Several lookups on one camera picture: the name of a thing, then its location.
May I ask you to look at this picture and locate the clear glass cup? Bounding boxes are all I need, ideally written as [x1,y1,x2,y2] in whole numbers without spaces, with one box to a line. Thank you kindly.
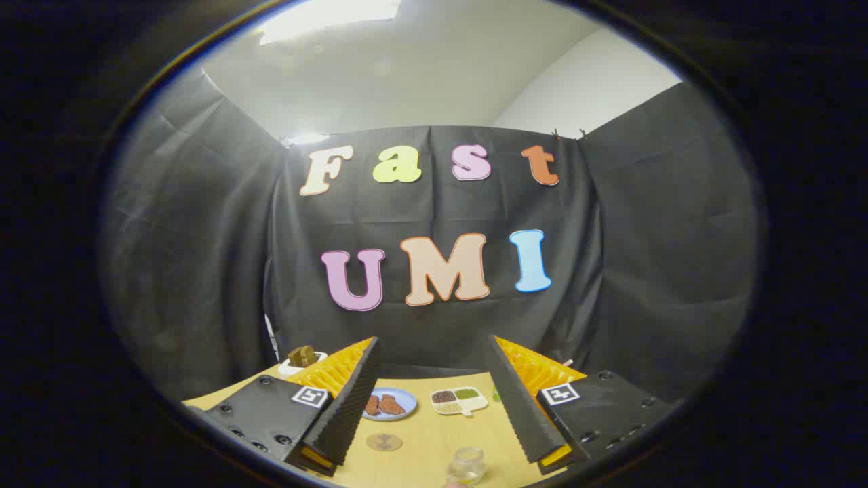
[446,447,487,486]

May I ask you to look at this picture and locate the wooden table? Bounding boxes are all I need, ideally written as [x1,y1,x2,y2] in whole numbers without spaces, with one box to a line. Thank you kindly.
[182,363,592,488]

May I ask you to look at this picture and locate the light blue plate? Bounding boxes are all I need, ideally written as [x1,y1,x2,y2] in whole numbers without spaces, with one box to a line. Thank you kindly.
[361,387,418,422]

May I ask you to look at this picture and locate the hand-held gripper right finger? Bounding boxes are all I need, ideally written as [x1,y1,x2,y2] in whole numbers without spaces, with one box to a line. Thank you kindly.
[488,335,673,476]

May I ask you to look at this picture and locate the white dish with brown food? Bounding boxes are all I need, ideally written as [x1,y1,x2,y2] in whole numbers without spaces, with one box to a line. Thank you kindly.
[277,345,328,377]

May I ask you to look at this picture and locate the white divided grain dish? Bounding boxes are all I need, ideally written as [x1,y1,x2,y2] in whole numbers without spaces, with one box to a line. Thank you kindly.
[430,387,489,417]

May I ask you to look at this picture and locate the black backdrop cloth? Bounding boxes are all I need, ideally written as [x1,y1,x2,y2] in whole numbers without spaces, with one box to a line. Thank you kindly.
[100,66,762,407]

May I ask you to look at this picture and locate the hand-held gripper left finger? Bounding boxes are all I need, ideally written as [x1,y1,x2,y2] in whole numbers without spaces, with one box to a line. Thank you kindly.
[203,336,381,477]

